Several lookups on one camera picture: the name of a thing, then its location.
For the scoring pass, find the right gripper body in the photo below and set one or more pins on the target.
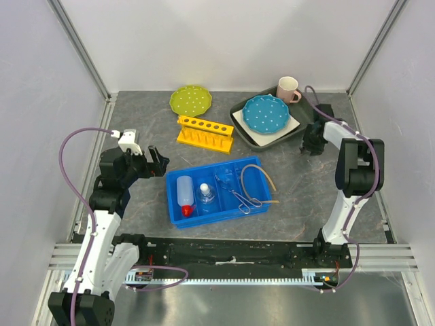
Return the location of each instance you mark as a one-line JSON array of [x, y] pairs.
[[314, 142]]

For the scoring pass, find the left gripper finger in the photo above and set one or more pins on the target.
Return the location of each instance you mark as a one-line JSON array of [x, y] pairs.
[[159, 168], [156, 157]]

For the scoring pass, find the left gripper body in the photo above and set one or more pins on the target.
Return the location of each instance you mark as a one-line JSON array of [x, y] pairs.
[[141, 169]]

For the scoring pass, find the dark green tray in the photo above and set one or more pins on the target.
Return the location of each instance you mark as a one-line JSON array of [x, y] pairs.
[[301, 111]]

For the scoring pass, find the wash bottle red cap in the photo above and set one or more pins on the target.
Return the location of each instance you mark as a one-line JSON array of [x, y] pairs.
[[185, 195]]

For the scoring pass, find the glass flask white stopper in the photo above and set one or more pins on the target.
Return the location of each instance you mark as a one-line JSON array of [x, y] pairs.
[[206, 193]]

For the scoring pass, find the yellow rubber tube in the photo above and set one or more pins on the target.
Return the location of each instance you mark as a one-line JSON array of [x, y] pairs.
[[268, 178]]

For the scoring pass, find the metal crucible tongs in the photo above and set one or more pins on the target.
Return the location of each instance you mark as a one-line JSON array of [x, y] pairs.
[[245, 204]]

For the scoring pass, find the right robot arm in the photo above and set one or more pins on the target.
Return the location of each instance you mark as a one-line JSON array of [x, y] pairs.
[[359, 174]]

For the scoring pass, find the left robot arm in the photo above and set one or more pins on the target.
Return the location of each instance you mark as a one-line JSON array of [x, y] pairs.
[[88, 297]]

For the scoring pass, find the yellow test tube rack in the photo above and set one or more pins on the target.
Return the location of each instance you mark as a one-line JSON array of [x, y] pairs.
[[205, 134]]

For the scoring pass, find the white square plate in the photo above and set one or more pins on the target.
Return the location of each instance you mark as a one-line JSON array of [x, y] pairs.
[[265, 139]]

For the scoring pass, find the blue dotted plate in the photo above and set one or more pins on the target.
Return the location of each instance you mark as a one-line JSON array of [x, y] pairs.
[[265, 114]]

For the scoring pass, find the pink mug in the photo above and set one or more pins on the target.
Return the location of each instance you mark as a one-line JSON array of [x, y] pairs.
[[287, 90]]

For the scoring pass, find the green dotted plate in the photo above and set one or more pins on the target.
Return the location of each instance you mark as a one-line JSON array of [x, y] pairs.
[[190, 100]]

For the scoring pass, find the blue plastic organizer tray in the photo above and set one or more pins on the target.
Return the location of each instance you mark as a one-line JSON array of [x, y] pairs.
[[225, 206]]

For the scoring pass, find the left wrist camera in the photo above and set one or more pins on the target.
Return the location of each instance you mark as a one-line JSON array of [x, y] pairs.
[[128, 141]]

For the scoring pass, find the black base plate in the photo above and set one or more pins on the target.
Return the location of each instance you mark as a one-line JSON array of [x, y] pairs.
[[183, 251]]

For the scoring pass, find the cable duct rail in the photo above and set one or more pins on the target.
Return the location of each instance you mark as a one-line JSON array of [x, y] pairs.
[[133, 279]]

